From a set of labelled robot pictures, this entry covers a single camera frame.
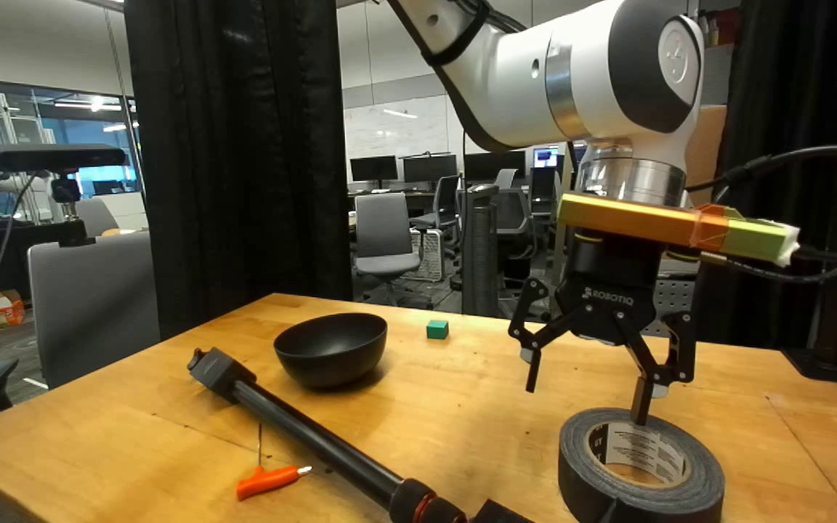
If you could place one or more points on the black clamp post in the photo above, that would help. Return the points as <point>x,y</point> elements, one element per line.
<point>817,358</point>

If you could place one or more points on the black squeegee tool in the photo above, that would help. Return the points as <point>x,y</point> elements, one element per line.
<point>403,498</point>

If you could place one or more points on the black bowl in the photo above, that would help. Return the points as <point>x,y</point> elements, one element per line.
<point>336,350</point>

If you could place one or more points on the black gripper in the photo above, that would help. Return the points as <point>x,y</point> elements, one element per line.
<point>609,293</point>

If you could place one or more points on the grey office chair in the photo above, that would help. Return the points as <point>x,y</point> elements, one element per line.
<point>384,238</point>

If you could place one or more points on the orange handled hex key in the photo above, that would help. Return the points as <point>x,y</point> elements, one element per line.
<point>259,479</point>

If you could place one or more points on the yellow green wrist camera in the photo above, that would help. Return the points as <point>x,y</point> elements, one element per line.
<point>708,226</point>

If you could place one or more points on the black curtain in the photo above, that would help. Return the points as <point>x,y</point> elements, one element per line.
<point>243,152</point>

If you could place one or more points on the grey upholstered chair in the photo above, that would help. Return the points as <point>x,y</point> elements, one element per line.
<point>95,302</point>

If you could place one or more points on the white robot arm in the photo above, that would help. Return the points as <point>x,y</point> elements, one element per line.
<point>627,80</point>

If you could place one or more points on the black stereo camera left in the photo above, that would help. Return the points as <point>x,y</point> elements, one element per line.
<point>60,157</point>

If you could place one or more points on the green cube block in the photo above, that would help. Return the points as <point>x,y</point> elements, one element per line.
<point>436,329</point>

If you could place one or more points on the black duct tape roll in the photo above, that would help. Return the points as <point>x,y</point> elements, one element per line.
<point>621,470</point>

